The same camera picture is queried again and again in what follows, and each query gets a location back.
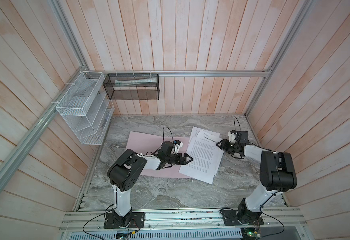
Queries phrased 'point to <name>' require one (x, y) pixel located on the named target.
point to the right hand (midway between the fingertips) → (219, 144)
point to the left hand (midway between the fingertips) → (188, 162)
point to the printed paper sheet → (206, 159)
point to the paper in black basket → (135, 82)
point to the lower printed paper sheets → (210, 137)
